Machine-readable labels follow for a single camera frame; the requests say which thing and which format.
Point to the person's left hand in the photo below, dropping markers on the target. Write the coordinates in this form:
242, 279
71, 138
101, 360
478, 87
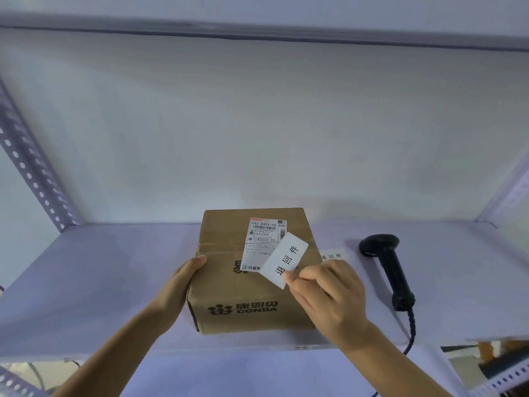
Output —
173, 295

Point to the person's right hand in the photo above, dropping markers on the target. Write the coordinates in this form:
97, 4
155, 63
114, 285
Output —
334, 305

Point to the person's right thumb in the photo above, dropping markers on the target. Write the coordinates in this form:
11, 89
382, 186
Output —
299, 293

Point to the person's left thumb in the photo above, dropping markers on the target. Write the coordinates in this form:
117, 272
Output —
194, 265

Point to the white printed sticker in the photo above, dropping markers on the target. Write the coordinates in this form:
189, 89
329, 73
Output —
285, 260
334, 256

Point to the brown cardboard box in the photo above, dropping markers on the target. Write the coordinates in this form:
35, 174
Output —
231, 285

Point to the person's left forearm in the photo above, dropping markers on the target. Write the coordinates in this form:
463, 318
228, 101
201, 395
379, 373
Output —
111, 359

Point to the person's right forearm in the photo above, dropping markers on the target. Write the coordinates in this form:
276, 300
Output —
392, 367

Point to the white shipping label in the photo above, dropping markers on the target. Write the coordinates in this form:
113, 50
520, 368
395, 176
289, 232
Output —
260, 243

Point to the black barcode scanner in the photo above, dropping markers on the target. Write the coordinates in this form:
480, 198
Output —
388, 264

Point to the brown wooden furniture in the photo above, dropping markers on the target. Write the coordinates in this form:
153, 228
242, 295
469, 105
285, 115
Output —
489, 351

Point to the white perforated shelf post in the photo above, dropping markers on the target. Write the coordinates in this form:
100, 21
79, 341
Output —
29, 161

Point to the white perforated shelf rail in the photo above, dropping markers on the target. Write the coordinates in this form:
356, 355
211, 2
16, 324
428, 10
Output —
16, 384
502, 380

